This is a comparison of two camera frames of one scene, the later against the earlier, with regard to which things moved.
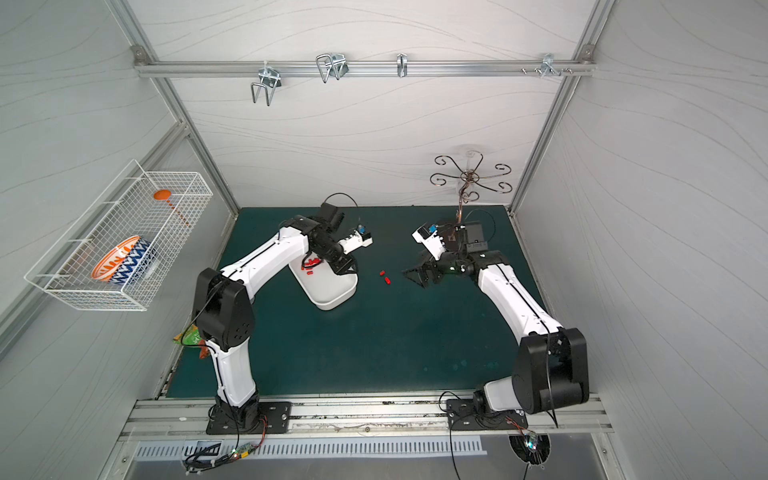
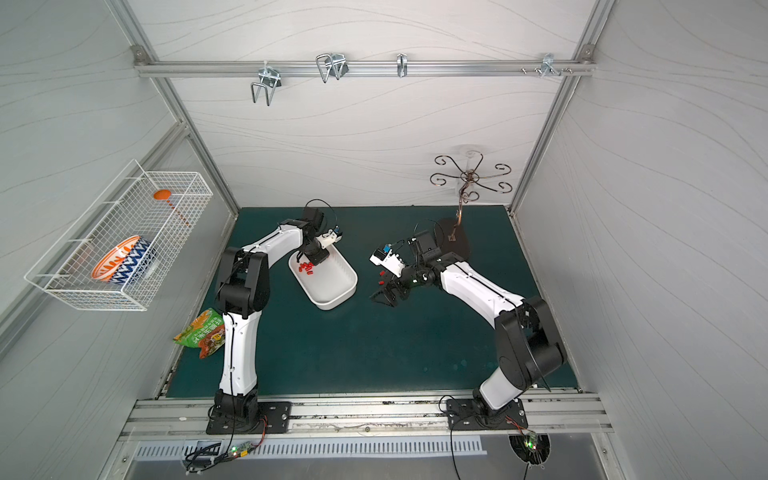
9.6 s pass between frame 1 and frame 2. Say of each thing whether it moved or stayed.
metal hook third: stayed
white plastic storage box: stayed
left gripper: moved
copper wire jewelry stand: stayed
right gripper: moved
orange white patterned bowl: stayed
